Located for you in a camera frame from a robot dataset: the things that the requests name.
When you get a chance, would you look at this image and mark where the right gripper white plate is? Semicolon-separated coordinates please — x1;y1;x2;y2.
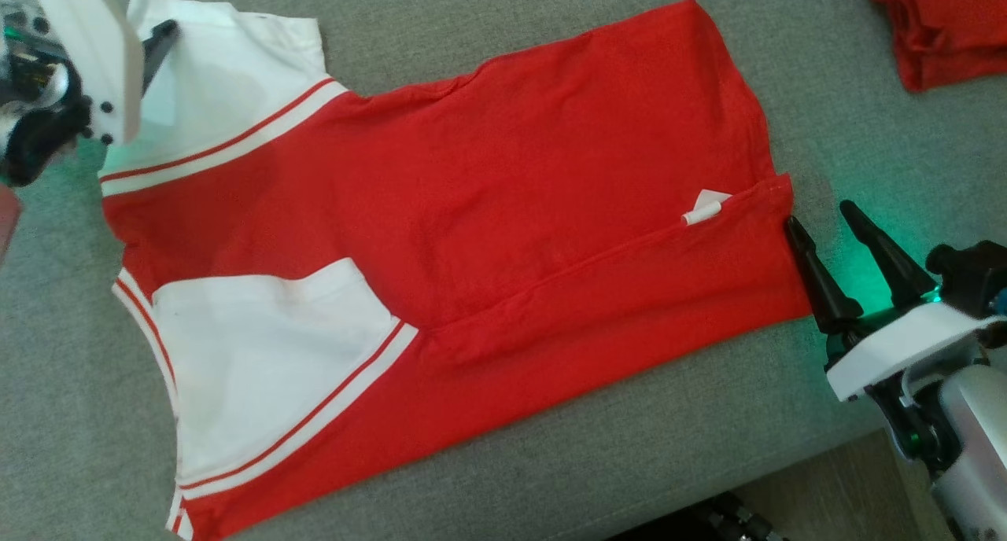
784;201;1007;473

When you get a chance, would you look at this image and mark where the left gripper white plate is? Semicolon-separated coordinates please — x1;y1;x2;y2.
0;0;180;188

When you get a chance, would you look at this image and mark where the red mesh garment white trim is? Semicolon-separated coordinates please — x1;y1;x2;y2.
865;0;1007;94

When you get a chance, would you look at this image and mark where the red white numbered jersey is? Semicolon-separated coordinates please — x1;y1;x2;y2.
98;0;815;541

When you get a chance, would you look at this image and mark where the grey sofa seat cushion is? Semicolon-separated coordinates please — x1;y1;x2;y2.
0;0;1007;541

